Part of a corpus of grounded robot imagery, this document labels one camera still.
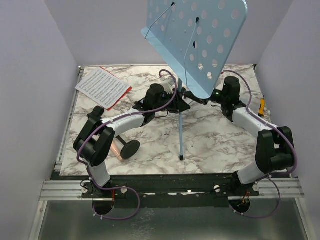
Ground yellow blue tool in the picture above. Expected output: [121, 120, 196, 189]
[258, 98, 266, 117]

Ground pink microphone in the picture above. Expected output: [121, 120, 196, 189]
[110, 141, 124, 162]

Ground light blue music stand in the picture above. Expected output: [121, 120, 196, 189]
[140, 0, 249, 161]

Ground sheet music red folder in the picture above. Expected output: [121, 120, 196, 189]
[75, 67, 132, 111]

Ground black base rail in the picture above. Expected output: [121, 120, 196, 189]
[81, 173, 259, 209]

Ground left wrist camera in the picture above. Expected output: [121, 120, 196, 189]
[160, 76, 178, 94]

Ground clear plastic box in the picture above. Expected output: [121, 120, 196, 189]
[249, 97, 261, 115]

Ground black microphone stand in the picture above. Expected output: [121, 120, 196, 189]
[86, 105, 141, 161]

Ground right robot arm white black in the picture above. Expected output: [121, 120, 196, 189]
[183, 76, 296, 196]

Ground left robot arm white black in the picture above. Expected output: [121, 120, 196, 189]
[73, 83, 191, 198]

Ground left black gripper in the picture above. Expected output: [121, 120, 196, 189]
[153, 89, 190, 114]

